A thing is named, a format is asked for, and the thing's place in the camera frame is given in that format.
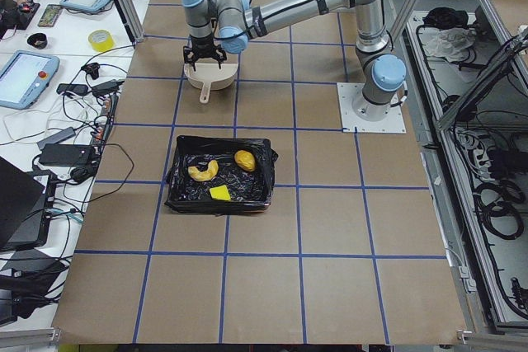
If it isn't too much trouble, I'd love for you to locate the lower teach pendant tablet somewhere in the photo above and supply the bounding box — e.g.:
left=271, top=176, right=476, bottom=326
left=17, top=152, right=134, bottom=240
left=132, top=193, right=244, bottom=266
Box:
left=1, top=50, right=60, bottom=110

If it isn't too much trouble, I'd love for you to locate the pale croissant-shaped toy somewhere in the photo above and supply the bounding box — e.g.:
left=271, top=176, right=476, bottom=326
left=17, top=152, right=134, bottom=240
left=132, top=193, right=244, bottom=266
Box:
left=187, top=160, right=219, bottom=182

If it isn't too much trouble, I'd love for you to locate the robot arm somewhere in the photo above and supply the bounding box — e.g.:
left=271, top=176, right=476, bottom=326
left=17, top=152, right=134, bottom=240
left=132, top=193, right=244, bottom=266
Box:
left=181, top=0, right=406, bottom=106

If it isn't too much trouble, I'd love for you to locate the pink bin with black liner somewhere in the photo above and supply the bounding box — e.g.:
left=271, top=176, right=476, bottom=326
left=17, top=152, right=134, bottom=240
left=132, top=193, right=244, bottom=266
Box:
left=165, top=135, right=278, bottom=214

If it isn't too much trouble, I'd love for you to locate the white crumpled cloth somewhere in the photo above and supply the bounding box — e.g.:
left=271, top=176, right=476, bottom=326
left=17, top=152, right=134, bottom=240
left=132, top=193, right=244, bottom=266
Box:
left=424, top=28, right=475, bottom=62

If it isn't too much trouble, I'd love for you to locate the black power adapter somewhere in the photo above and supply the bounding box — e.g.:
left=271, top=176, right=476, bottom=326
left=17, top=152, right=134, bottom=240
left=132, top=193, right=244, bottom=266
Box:
left=39, top=143, right=95, bottom=167

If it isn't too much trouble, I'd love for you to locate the white plastic dustpan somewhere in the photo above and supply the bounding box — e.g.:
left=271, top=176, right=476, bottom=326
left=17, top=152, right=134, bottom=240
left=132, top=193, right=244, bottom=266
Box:
left=184, top=62, right=238, bottom=104

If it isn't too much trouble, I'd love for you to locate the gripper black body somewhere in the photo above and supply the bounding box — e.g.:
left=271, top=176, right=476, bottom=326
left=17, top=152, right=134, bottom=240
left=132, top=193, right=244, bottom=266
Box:
left=183, top=38, right=227, bottom=71

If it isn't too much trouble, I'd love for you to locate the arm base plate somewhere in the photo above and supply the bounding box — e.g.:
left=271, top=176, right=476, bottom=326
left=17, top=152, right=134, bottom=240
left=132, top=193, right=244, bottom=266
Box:
left=337, top=82, right=406, bottom=134

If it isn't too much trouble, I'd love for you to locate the yellow green sponge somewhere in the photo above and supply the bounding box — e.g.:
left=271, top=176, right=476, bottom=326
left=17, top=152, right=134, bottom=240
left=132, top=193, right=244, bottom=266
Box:
left=209, top=185, right=231, bottom=201

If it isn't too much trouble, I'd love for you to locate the smartphone on table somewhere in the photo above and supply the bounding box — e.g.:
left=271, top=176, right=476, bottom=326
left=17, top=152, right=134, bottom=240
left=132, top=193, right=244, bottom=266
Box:
left=37, top=4, right=63, bottom=27

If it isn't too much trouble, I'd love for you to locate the yellow tape roll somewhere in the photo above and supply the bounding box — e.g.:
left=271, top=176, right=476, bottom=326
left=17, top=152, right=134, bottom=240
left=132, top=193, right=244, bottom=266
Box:
left=88, top=30, right=115, bottom=53

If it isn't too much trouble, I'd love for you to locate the yellow lemon-shaped toy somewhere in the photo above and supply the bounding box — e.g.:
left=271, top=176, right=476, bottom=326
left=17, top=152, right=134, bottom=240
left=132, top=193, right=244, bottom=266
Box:
left=234, top=150, right=257, bottom=172

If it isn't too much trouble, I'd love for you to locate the black laptop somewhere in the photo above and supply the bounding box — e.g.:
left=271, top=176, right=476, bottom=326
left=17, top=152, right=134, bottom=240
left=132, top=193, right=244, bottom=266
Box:
left=1, top=159, right=57, bottom=252

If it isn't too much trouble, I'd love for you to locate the black bowl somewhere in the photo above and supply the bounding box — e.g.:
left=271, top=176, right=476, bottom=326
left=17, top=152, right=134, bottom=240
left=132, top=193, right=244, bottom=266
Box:
left=26, top=32, right=48, bottom=49

